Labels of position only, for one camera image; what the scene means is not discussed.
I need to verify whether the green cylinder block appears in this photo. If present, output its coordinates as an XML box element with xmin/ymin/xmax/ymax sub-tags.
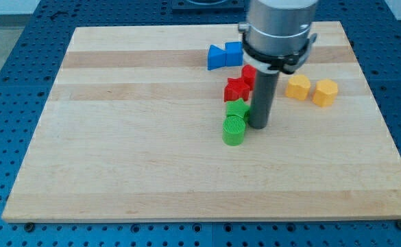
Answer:
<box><xmin>222</xmin><ymin>115</ymin><xmax>246</xmax><ymax>146</ymax></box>

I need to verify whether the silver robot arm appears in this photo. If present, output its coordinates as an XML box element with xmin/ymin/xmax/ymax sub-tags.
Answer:
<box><xmin>238</xmin><ymin>0</ymin><xmax>318</xmax><ymax>74</ymax></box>

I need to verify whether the wooden board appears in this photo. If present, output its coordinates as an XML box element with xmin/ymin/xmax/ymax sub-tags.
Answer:
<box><xmin>2</xmin><ymin>21</ymin><xmax>401</xmax><ymax>223</ymax></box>

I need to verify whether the yellow hexagon block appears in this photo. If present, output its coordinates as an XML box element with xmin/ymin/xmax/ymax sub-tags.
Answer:
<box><xmin>312</xmin><ymin>79</ymin><xmax>339</xmax><ymax>107</ymax></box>

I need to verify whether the blue triangle block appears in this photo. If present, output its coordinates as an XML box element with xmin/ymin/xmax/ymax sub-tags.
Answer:
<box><xmin>207</xmin><ymin>45</ymin><xmax>226</xmax><ymax>71</ymax></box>

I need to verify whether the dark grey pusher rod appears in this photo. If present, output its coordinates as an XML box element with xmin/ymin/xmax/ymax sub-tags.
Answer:
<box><xmin>248</xmin><ymin>71</ymin><xmax>279</xmax><ymax>129</ymax></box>

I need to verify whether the red cylinder block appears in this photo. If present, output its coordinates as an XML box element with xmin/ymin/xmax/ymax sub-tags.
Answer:
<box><xmin>241</xmin><ymin>64</ymin><xmax>256</xmax><ymax>91</ymax></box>

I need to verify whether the yellow heart block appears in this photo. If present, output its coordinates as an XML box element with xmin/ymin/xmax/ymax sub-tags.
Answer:
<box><xmin>285</xmin><ymin>75</ymin><xmax>311</xmax><ymax>101</ymax></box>

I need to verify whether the blue cube block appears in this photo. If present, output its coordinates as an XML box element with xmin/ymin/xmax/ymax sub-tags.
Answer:
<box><xmin>225</xmin><ymin>41</ymin><xmax>243</xmax><ymax>67</ymax></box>

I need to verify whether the green star block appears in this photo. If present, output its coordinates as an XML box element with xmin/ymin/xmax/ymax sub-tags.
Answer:
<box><xmin>226</xmin><ymin>98</ymin><xmax>250</xmax><ymax>122</ymax></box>

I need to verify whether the red star block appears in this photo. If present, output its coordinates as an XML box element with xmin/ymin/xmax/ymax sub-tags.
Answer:
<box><xmin>223</xmin><ymin>78</ymin><xmax>250</xmax><ymax>102</ymax></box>

